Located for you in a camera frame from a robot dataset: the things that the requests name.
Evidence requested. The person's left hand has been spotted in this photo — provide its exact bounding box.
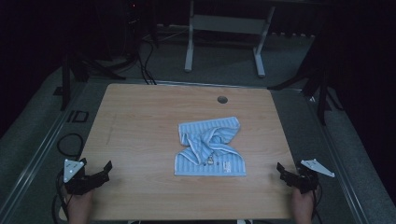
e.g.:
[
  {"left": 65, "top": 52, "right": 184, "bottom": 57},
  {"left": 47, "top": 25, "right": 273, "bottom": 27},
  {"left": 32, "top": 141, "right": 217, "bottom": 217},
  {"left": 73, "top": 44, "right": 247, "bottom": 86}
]
[{"left": 65, "top": 189, "right": 94, "bottom": 216}]

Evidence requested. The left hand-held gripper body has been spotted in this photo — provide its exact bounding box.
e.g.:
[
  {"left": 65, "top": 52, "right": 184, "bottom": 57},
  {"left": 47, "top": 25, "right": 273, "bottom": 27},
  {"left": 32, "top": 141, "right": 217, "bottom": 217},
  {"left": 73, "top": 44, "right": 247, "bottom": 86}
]
[{"left": 63, "top": 158, "right": 110, "bottom": 196}]

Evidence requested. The white metal desk frame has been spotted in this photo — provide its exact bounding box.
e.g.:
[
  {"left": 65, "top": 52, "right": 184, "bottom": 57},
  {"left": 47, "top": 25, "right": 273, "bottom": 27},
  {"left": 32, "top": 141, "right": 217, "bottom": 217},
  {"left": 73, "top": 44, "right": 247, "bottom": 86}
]
[{"left": 184, "top": 0, "right": 276, "bottom": 78}]

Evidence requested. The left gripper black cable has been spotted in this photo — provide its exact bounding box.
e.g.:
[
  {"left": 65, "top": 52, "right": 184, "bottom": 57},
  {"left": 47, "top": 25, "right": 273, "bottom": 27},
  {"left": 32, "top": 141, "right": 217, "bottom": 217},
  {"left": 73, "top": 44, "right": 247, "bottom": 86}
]
[{"left": 50, "top": 170, "right": 72, "bottom": 222}]

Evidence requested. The person's right hand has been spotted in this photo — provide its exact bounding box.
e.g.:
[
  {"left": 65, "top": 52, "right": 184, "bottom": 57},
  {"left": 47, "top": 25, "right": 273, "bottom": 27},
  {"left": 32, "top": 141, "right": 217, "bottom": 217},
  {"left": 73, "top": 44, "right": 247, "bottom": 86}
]
[{"left": 290, "top": 187, "right": 316, "bottom": 216}]

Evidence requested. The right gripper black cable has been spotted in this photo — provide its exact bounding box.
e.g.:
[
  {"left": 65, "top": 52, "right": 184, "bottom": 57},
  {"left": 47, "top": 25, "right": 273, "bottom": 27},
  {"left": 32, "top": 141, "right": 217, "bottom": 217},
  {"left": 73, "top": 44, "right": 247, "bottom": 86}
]
[{"left": 311, "top": 183, "right": 325, "bottom": 224}]

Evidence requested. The bundle of black cables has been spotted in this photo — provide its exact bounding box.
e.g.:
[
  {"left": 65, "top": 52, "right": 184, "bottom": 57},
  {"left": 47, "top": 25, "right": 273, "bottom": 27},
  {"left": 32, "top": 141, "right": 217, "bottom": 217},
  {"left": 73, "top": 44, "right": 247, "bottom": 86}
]
[{"left": 135, "top": 38, "right": 158, "bottom": 86}]

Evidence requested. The blue striped towel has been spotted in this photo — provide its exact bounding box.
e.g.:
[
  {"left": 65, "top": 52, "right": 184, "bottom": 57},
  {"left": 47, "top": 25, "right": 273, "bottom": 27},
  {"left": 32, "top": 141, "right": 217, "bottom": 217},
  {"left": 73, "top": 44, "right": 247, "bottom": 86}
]
[{"left": 174, "top": 116, "right": 248, "bottom": 177}]

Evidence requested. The black cable loop on floor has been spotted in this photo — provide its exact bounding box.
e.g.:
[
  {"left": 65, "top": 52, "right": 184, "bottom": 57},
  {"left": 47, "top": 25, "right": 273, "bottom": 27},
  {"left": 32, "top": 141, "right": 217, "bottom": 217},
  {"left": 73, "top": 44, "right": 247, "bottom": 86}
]
[{"left": 56, "top": 133, "right": 85, "bottom": 158}]

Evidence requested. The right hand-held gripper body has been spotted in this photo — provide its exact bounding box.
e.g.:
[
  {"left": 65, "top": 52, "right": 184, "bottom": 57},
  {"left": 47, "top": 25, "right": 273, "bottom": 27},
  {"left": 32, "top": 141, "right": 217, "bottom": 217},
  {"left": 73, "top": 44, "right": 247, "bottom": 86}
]
[{"left": 288, "top": 158, "right": 336, "bottom": 195}]

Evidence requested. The black metal stand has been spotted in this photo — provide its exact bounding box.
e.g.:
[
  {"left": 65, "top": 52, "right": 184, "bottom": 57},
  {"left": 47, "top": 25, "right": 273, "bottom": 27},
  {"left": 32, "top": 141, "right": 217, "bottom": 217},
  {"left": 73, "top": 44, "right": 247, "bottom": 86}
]
[
  {"left": 266, "top": 36, "right": 344, "bottom": 127},
  {"left": 60, "top": 50, "right": 127, "bottom": 112}
]

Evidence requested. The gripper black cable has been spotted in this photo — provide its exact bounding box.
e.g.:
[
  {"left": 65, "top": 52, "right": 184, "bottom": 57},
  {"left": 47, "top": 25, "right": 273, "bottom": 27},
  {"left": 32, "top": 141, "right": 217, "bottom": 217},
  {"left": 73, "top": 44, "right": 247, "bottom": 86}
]
[
  {"left": 311, "top": 183, "right": 325, "bottom": 224},
  {"left": 50, "top": 170, "right": 72, "bottom": 222}
]

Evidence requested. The metal floor rail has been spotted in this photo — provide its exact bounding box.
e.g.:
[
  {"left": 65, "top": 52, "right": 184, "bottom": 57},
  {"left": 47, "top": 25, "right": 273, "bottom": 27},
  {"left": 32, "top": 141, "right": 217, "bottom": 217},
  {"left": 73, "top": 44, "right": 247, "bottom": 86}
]
[
  {"left": 306, "top": 92, "right": 373, "bottom": 224},
  {"left": 0, "top": 82, "right": 82, "bottom": 220}
]

